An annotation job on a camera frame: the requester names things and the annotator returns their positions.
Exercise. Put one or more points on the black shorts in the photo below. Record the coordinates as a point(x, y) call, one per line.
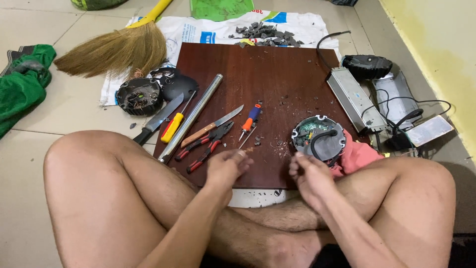
point(461, 251)

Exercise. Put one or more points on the person's leg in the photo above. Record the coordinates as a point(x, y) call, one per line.
point(111, 193)
point(409, 201)

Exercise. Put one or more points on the black oval lamp housing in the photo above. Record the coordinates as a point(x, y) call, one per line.
point(368, 66)

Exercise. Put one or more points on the silver rectangular driver box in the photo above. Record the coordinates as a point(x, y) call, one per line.
point(355, 98)

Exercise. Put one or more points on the white woven plastic sack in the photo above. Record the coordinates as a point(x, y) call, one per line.
point(208, 31)

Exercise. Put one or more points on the silver metal tube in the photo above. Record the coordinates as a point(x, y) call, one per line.
point(191, 117)

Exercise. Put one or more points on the thin metal rod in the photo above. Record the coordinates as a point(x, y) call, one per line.
point(247, 138)

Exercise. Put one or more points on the dark brown wooden board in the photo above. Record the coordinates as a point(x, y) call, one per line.
point(260, 82)

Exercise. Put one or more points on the pile of grey plastic fragments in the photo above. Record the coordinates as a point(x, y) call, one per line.
point(266, 36)

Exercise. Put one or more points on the person's right fingers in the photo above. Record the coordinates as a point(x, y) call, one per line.
point(301, 165)

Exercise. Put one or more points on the person's right leg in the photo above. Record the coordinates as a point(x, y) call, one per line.
point(409, 201)

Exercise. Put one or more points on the dark green striped bag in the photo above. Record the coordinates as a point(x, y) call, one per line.
point(96, 3)

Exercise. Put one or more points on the silver metal casing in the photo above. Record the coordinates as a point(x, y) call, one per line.
point(398, 96)

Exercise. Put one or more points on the white flat rectangular panel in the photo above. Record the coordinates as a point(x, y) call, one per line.
point(429, 130)

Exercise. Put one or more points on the person's left hand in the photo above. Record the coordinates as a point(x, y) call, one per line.
point(223, 169)

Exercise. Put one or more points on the black round lamp cover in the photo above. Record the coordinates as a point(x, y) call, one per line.
point(182, 87)

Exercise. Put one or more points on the black finned round lamp housing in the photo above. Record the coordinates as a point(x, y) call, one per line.
point(138, 96)

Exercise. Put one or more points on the person's left fingers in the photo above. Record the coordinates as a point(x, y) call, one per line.
point(241, 160)

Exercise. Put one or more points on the red black cutting pliers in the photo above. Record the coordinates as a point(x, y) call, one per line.
point(204, 154)

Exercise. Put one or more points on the green cloth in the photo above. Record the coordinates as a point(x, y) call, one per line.
point(22, 85)

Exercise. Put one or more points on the person's right hand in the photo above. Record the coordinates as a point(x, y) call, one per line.
point(316, 182)

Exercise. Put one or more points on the round housing with circuit board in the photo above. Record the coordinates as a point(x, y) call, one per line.
point(327, 143)

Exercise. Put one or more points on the pink cloth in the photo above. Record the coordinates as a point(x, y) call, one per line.
point(357, 156)

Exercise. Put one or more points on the person's left leg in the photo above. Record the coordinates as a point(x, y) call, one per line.
point(111, 193)

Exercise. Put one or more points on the green plastic bag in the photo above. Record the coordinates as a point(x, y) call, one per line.
point(221, 8)

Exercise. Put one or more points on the red black combination pliers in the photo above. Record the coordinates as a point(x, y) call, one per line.
point(200, 141)

